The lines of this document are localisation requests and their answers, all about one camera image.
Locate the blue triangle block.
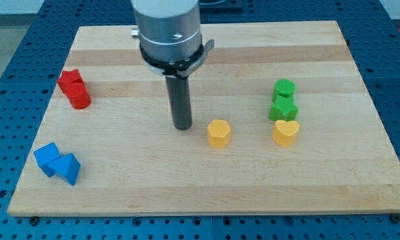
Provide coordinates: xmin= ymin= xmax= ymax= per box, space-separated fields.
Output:
xmin=47 ymin=153 xmax=81 ymax=186

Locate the red star block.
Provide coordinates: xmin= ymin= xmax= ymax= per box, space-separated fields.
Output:
xmin=57 ymin=69 xmax=83 ymax=93

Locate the light wooden board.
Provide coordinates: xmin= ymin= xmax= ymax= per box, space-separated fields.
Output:
xmin=8 ymin=21 xmax=400 ymax=217

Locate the black clamp with metal lever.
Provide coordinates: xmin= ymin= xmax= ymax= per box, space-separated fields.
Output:
xmin=140 ymin=39 xmax=215 ymax=79

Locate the green star block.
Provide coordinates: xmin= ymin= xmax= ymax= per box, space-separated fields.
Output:
xmin=269 ymin=95 xmax=298 ymax=121

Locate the yellow hexagon block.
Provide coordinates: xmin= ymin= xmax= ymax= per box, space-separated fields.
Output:
xmin=207 ymin=119 xmax=231 ymax=149

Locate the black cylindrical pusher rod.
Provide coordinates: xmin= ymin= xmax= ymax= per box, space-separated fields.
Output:
xmin=165 ymin=77 xmax=192 ymax=130

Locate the blue cube block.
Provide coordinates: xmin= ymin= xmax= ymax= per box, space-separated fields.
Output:
xmin=33 ymin=142 xmax=62 ymax=177

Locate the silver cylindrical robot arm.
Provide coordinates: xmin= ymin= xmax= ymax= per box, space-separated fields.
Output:
xmin=131 ymin=0 xmax=202 ymax=62

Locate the yellow heart block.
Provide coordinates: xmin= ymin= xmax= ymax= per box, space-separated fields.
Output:
xmin=272 ymin=120 xmax=300 ymax=147

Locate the red cylinder block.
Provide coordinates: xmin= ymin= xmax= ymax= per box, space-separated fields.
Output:
xmin=65 ymin=83 xmax=91 ymax=109

